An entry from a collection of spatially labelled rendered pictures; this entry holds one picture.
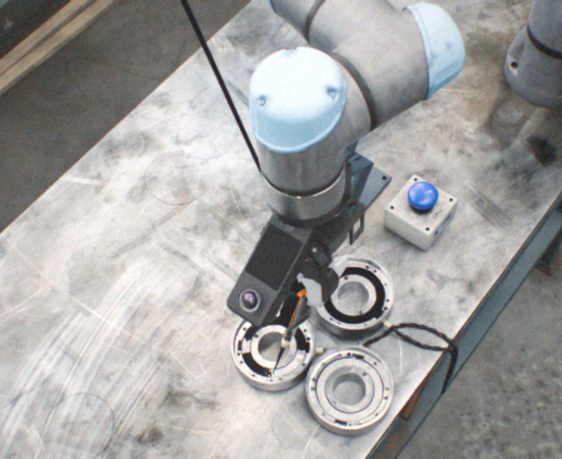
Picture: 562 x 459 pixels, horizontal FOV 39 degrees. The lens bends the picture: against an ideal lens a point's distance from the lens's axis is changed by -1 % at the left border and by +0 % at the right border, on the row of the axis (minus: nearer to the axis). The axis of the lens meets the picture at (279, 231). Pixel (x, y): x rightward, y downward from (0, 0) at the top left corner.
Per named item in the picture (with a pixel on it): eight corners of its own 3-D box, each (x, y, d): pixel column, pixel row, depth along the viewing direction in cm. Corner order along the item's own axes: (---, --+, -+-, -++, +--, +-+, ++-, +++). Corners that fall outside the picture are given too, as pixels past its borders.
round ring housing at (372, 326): (296, 309, 104) (294, 295, 100) (347, 255, 107) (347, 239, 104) (358, 357, 100) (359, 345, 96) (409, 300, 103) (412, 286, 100)
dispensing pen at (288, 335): (254, 372, 95) (296, 263, 87) (273, 358, 98) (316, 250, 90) (268, 383, 94) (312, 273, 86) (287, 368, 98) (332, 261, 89)
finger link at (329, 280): (343, 300, 85) (336, 258, 78) (334, 311, 85) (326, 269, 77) (309, 279, 87) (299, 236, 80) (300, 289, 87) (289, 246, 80)
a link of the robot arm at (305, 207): (310, 212, 67) (237, 166, 70) (312, 239, 71) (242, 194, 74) (361, 153, 70) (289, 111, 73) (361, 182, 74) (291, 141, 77)
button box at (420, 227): (426, 252, 107) (429, 234, 102) (383, 226, 109) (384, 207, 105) (459, 211, 109) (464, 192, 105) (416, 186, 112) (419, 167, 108)
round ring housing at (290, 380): (230, 392, 99) (226, 382, 95) (238, 316, 104) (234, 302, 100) (314, 396, 98) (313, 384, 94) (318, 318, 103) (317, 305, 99)
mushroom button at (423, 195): (424, 229, 106) (427, 209, 101) (399, 214, 107) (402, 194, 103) (441, 209, 107) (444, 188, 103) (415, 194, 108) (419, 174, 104)
